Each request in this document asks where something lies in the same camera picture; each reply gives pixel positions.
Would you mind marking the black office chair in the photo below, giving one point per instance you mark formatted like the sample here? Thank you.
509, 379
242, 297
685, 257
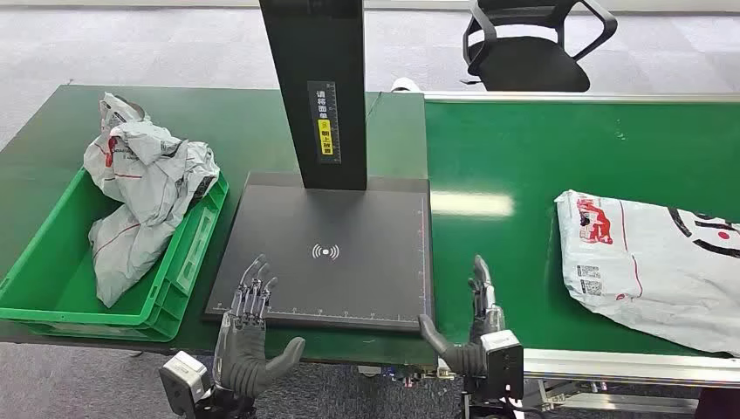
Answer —
526, 63

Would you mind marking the black object under conveyor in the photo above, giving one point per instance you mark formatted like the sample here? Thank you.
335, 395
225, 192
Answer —
718, 405

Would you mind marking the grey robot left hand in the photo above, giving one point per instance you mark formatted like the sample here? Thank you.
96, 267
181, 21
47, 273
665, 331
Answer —
240, 358

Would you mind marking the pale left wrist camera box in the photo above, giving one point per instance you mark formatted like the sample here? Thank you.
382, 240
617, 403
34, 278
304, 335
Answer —
182, 376

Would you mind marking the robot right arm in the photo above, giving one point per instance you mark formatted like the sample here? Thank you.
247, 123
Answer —
491, 409

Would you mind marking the black scanner column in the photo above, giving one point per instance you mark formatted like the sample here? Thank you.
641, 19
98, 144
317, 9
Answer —
315, 52

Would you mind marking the crumpled grey package, red line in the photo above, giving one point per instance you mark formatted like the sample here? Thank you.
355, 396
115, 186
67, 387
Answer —
118, 254

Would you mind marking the black and yellow label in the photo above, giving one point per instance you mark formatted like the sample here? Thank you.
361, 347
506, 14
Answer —
325, 124

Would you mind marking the white package with red print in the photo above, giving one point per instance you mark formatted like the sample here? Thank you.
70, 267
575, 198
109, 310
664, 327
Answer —
653, 260

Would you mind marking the green table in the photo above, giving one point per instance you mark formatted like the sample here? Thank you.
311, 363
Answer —
243, 127

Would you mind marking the green conveyor belt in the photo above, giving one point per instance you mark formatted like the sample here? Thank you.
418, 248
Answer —
520, 156

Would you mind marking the green plastic crate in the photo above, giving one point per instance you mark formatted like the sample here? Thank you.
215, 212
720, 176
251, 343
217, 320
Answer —
52, 289

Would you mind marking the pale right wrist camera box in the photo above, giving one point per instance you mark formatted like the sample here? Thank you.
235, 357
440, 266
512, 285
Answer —
504, 361

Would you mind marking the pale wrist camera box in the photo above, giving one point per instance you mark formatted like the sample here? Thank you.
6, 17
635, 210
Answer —
182, 376
504, 361

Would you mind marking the white round object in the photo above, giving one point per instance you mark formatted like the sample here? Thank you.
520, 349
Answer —
404, 85

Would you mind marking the black scanner base plate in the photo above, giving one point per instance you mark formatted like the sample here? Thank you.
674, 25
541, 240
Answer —
347, 277

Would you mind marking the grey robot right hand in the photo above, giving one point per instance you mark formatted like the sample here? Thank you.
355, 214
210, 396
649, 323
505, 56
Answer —
465, 358

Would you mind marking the crumpled grey package with barcode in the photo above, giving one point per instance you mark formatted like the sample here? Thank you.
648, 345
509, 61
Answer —
153, 168

